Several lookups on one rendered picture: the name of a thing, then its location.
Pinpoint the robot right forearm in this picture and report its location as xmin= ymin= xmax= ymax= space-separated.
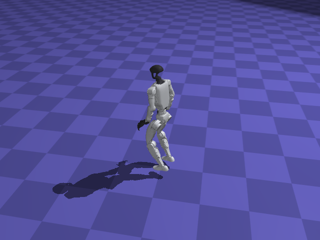
xmin=166 ymin=98 xmax=174 ymax=110

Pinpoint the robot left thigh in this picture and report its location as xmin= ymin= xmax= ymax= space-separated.
xmin=146 ymin=119 xmax=162 ymax=148

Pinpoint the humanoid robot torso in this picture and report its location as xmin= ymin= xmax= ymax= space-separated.
xmin=151 ymin=78 xmax=170 ymax=125

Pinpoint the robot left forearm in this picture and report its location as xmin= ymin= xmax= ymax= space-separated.
xmin=145 ymin=106 xmax=153 ymax=123

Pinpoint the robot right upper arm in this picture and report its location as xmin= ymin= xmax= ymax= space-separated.
xmin=165 ymin=79 xmax=175 ymax=99

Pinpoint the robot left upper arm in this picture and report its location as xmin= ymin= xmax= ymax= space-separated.
xmin=147 ymin=86 xmax=156 ymax=112

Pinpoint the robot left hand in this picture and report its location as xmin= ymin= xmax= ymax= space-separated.
xmin=137 ymin=119 xmax=149 ymax=130

